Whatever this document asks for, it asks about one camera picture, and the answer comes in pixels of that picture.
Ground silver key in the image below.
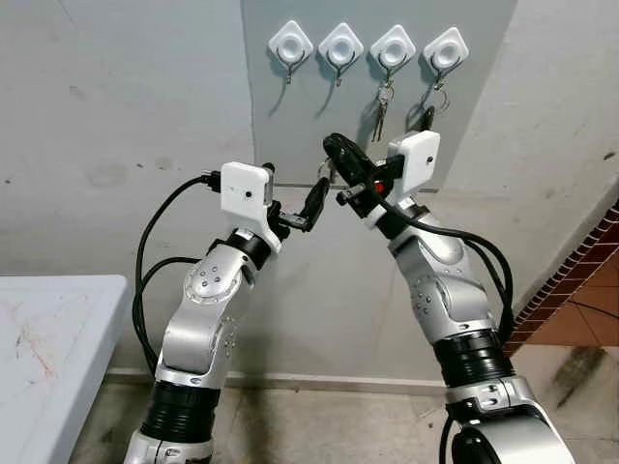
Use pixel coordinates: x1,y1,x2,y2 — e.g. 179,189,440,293
371,100,390,144

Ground brown tiled kerb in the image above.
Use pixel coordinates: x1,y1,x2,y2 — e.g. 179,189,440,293
503,198,619,354

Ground white plastic table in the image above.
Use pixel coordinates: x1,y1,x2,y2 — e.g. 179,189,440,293
0,275,132,464

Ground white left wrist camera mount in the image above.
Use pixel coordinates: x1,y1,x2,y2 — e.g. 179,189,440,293
220,160,286,254

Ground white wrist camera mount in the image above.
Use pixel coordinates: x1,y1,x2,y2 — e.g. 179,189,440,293
220,160,286,254
386,130,443,195

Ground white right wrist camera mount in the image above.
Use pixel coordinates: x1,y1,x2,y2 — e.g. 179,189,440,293
386,130,443,195

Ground grey wall panel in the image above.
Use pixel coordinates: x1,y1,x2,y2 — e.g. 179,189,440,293
240,0,519,191

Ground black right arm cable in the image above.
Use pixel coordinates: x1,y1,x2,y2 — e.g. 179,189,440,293
322,132,516,344

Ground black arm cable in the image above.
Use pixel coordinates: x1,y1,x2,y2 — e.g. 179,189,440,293
132,170,225,378
322,132,516,344

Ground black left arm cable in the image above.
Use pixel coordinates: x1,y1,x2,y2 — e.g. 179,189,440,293
132,170,225,378

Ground white diamond wall hook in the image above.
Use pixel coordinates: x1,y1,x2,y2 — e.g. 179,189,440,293
318,22,366,86
268,20,316,86
422,26,470,83
369,24,418,83

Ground thin black floor cable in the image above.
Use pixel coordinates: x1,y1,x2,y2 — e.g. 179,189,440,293
569,300,619,322

